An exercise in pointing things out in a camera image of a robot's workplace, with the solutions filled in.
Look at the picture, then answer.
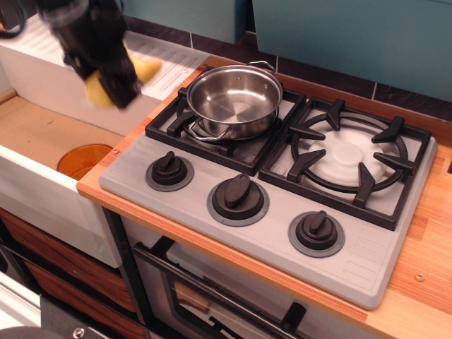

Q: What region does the wooden drawer cabinet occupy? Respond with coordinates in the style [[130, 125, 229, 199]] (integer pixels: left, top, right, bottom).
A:
[[1, 210, 149, 338]]

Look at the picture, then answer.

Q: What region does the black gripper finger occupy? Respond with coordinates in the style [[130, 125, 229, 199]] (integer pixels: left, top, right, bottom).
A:
[[100, 66, 141, 109], [70, 56, 94, 81]]

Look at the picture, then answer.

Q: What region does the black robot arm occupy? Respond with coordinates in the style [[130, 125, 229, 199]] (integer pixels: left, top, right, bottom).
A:
[[37, 1, 141, 109]]

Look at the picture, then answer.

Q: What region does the black left burner grate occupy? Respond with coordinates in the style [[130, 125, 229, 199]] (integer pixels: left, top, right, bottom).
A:
[[145, 88, 307, 176]]

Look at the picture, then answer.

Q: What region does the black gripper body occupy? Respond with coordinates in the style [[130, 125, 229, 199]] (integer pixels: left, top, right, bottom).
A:
[[52, 1, 126, 67]]

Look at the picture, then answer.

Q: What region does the black right stove knob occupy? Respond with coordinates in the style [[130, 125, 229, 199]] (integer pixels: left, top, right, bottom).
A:
[[288, 210, 345, 258]]

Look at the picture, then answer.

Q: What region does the orange plastic plate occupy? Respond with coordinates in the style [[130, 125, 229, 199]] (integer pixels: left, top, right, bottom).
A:
[[56, 143, 112, 180]]

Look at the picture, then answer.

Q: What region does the black right burner grate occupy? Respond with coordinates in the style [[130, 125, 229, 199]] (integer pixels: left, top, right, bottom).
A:
[[258, 98, 437, 231]]

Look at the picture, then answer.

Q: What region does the oven door with handle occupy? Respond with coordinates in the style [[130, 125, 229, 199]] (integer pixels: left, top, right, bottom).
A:
[[132, 235, 319, 339]]

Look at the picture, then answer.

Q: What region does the black middle stove knob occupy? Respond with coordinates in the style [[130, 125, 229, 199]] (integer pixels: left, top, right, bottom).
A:
[[206, 174, 270, 227]]

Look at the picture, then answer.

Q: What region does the white toy sink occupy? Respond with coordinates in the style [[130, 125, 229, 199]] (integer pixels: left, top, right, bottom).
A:
[[1, 16, 207, 268]]

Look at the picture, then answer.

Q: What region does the black stove knob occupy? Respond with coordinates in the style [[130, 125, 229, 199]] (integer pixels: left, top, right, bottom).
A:
[[206, 174, 270, 227], [145, 151, 194, 192], [288, 210, 345, 258]]

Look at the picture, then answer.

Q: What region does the stainless steel pan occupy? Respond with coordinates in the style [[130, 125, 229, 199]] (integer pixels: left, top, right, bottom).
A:
[[186, 60, 283, 143]]

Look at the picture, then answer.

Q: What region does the grey toy stove top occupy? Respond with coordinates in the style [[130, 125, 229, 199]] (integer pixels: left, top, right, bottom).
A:
[[97, 65, 439, 311]]

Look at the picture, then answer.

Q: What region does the yellow stuffed duck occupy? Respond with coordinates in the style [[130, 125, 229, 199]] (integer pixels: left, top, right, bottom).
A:
[[84, 42, 162, 108]]

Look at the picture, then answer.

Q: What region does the black left stove knob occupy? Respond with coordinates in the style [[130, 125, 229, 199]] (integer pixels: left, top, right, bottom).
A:
[[145, 151, 194, 192]]

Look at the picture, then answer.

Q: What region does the black burner grate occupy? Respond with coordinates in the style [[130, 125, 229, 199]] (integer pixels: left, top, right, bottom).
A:
[[258, 98, 437, 231], [145, 88, 307, 176]]

